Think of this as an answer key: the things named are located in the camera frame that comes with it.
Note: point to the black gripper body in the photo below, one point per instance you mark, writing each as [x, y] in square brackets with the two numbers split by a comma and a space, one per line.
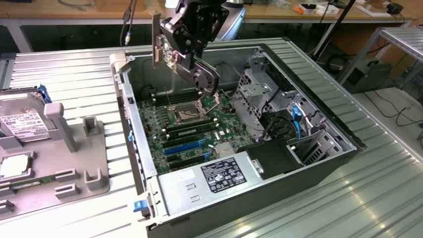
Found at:
[201, 5]

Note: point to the graphics card with black fan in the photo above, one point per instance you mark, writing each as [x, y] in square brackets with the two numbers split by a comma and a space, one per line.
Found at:
[205, 81]

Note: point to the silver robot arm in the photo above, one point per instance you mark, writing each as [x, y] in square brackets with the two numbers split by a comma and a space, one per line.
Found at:
[236, 19]

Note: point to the thin locking lever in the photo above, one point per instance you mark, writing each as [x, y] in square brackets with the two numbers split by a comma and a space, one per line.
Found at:
[168, 98]

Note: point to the metal socket cover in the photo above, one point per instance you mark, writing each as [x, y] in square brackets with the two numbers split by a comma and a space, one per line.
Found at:
[211, 104]

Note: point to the CPU socket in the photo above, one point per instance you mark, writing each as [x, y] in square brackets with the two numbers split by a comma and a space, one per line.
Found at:
[184, 114]

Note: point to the silver metal drive cage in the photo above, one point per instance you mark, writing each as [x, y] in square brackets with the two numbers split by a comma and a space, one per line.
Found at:
[253, 89]

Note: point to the wooden lab desk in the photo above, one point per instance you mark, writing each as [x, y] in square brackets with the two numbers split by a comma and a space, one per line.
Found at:
[280, 13]

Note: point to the green motherboard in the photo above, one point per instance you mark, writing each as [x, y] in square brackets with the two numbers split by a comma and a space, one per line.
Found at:
[155, 124]

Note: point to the installed green RAM stick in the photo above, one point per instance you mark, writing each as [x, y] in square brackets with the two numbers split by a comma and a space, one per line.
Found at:
[188, 132]

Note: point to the white orange small box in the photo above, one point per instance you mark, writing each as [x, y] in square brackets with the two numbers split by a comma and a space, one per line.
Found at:
[313, 9]

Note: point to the blue expansion slot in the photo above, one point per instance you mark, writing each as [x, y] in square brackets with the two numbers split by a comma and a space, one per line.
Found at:
[183, 146]

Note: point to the silver chipset heatsink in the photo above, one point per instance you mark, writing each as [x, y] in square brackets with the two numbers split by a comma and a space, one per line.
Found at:
[223, 149]

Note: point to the black tripod pole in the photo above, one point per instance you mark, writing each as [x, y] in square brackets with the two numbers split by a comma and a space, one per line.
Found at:
[333, 27]

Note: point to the long black expansion slot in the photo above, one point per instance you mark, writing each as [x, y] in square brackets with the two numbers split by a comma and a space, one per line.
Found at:
[184, 159]
[191, 165]

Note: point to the black plastic fan shroud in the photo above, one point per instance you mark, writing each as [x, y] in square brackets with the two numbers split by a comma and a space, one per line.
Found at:
[271, 158]

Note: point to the silver power supply unit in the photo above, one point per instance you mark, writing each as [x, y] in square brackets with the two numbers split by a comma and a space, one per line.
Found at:
[184, 188]

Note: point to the dark grey equipment box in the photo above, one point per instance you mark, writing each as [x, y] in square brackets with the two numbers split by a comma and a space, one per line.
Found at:
[367, 74]

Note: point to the silver perforated disk bay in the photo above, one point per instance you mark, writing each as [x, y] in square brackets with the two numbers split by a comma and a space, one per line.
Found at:
[316, 148]

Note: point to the grey plastic parts rack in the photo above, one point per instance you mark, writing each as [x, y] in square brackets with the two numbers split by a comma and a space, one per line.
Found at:
[65, 158]

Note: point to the hard disk in blue caddy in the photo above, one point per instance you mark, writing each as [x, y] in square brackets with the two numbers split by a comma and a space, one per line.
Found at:
[22, 119]

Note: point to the black power adapter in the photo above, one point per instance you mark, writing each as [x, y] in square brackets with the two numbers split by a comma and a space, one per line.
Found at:
[393, 8]

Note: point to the open PC case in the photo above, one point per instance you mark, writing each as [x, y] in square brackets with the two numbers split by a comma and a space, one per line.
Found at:
[280, 188]

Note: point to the blue case side latch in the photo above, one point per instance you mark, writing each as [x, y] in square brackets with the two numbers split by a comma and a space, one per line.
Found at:
[138, 207]

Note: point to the silver CPU chip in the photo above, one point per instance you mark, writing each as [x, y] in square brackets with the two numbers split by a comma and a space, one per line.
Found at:
[13, 166]

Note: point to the green loose RAM stick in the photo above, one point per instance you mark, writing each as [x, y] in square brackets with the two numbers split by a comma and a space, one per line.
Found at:
[29, 183]

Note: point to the aluminium frame side table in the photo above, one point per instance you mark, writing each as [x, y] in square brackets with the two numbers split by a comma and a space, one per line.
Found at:
[401, 33]

